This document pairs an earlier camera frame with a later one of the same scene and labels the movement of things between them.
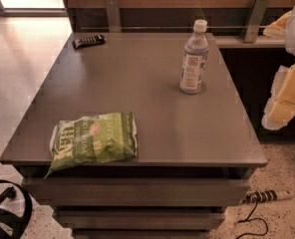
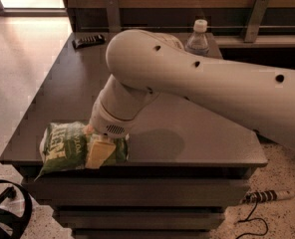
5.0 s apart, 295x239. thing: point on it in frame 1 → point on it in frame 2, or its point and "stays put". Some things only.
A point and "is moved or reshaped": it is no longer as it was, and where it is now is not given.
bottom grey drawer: x=141 y=233 stays put
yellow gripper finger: x=278 y=27 → x=114 y=111
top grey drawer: x=137 y=191 stays put
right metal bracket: x=253 y=26 stays put
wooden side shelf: x=225 y=42 stays put
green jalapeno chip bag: x=92 y=138 is moved or reshaped
